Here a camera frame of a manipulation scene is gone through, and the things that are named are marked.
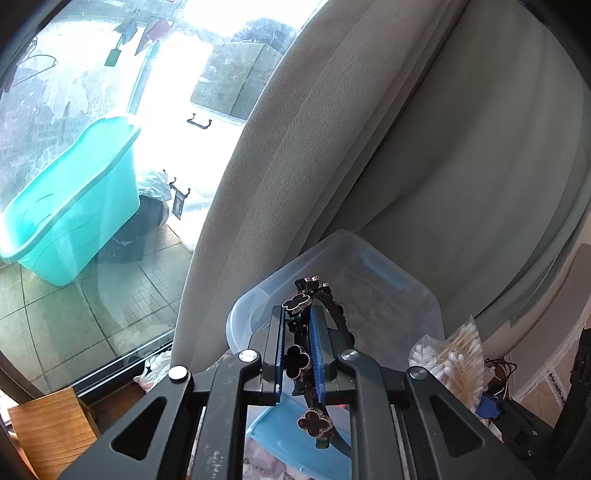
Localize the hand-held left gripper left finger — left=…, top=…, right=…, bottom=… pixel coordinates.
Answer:
left=58, top=305, right=284, bottom=480

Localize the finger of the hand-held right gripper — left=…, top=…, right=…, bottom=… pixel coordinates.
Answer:
left=479, top=395, right=556, bottom=463

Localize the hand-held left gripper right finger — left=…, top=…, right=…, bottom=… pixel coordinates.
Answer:
left=308, top=305, right=525, bottom=480

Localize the black flower headband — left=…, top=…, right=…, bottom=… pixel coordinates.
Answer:
left=281, top=274, right=357, bottom=451

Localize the clear plastic storage box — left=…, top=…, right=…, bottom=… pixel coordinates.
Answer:
left=226, top=229, right=447, bottom=398

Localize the bag of cotton swabs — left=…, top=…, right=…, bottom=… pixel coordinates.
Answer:
left=408, top=316, right=486, bottom=412

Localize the blue box lid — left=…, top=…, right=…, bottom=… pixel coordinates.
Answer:
left=245, top=396, right=362, bottom=480

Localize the white shoe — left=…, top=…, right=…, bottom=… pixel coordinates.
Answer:
left=133, top=353, right=175, bottom=394

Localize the black bag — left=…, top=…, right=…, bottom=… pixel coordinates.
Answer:
left=98, top=170, right=171, bottom=265

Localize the grey-green curtain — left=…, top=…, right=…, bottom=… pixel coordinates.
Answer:
left=173, top=0, right=591, bottom=370

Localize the wooden stool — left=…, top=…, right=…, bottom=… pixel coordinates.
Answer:
left=6, top=386, right=101, bottom=468

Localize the teal plastic tub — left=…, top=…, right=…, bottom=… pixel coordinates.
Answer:
left=0, top=115, right=142, bottom=288

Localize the black cable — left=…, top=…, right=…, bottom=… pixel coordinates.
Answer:
left=484, top=357, right=519, bottom=398

